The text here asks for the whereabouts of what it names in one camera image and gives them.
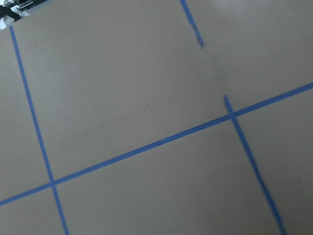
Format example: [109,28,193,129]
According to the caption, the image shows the black folded tripod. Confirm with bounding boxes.
[0,0,49,30]

